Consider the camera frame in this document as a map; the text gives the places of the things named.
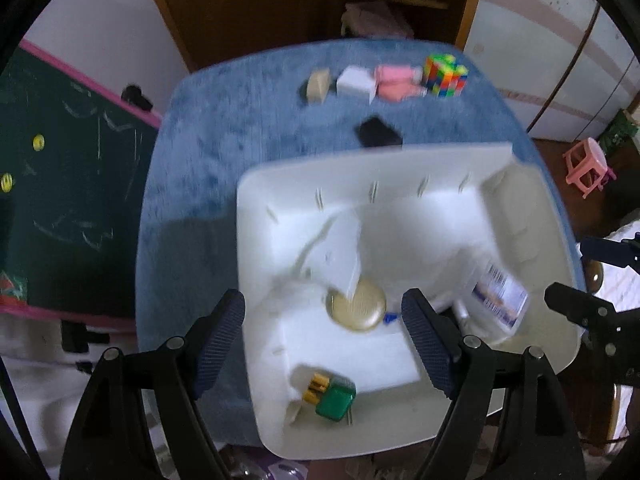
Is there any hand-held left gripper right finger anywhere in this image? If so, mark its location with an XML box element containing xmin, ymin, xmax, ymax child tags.
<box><xmin>401</xmin><ymin>287</ymin><xmax>588</xmax><ymax>480</ymax></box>

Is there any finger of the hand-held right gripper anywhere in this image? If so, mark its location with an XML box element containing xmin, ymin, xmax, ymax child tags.
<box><xmin>580</xmin><ymin>232</ymin><xmax>640</xmax><ymax>273</ymax></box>
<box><xmin>544</xmin><ymin>282</ymin><xmax>640</xmax><ymax>388</ymax></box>

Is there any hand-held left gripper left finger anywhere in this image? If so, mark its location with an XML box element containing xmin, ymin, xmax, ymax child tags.
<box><xmin>59</xmin><ymin>288</ymin><xmax>247</xmax><ymax>480</ymax></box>

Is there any white bottle with label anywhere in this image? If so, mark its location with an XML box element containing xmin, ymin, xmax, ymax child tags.
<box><xmin>452</xmin><ymin>255</ymin><xmax>531</xmax><ymax>346</ymax></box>

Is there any gold oval compact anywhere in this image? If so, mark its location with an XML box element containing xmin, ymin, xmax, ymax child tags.
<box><xmin>325</xmin><ymin>280</ymin><xmax>387</xmax><ymax>333</ymax></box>

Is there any white handheld game console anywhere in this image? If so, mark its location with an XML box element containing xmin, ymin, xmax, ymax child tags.
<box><xmin>304</xmin><ymin>210</ymin><xmax>364</xmax><ymax>297</ymax></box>

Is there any white plastic tray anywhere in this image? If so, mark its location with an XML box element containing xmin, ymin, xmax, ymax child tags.
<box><xmin>235</xmin><ymin>141</ymin><xmax>584</xmax><ymax>461</ymax></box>

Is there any white dotted blanket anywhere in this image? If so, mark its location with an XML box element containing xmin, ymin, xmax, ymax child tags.
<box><xmin>587</xmin><ymin>220</ymin><xmax>640</xmax><ymax>321</ymax></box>

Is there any pink plastic stool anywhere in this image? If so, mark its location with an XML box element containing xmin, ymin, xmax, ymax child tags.
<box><xmin>562</xmin><ymin>137</ymin><xmax>617</xmax><ymax>197</ymax></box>

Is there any green printed box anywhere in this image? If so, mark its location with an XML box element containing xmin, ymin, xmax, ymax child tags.
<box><xmin>597</xmin><ymin>95</ymin><xmax>640</xmax><ymax>158</ymax></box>

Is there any blue plush table cover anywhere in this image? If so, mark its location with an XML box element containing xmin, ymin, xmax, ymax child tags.
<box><xmin>135</xmin><ymin>37</ymin><xmax>588</xmax><ymax>448</ymax></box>

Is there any white floral wardrobe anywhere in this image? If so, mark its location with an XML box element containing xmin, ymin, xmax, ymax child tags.
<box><xmin>462</xmin><ymin>0</ymin><xmax>640</xmax><ymax>143</ymax></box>

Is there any pink framed chalkboard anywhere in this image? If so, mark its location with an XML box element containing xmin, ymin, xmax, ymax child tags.
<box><xmin>0</xmin><ymin>40</ymin><xmax>163</xmax><ymax>323</ymax></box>

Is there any black plug adapter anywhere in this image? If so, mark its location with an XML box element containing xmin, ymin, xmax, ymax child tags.
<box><xmin>353</xmin><ymin>116</ymin><xmax>404</xmax><ymax>150</ymax></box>

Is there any colourful puzzle cube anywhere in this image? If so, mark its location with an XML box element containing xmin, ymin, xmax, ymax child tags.
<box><xmin>422</xmin><ymin>52</ymin><xmax>469</xmax><ymax>98</ymax></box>

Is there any black easel knob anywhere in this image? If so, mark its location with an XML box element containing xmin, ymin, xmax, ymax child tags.
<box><xmin>121</xmin><ymin>84</ymin><xmax>154</xmax><ymax>111</ymax></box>

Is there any white cube charger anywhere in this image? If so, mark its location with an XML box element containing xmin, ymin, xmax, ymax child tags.
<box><xmin>336</xmin><ymin>65</ymin><xmax>379</xmax><ymax>105</ymax></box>

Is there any pink rectangular box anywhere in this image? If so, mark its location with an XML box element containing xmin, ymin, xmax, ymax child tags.
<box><xmin>375</xmin><ymin>64</ymin><xmax>423</xmax><ymax>86</ymax></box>

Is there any beige small box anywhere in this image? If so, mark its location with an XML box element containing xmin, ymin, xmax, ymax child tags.
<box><xmin>305</xmin><ymin>69</ymin><xmax>335</xmax><ymax>105</ymax></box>

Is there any wooden corner shelf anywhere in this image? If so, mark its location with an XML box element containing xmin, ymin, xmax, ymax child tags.
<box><xmin>340</xmin><ymin>0</ymin><xmax>488</xmax><ymax>53</ymax></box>

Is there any pink folded cloth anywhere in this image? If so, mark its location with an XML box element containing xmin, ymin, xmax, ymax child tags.
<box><xmin>341</xmin><ymin>1</ymin><xmax>416</xmax><ymax>38</ymax></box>

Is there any brown wooden door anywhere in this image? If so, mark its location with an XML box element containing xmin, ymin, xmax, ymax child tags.
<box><xmin>137</xmin><ymin>0</ymin><xmax>351</xmax><ymax>73</ymax></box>

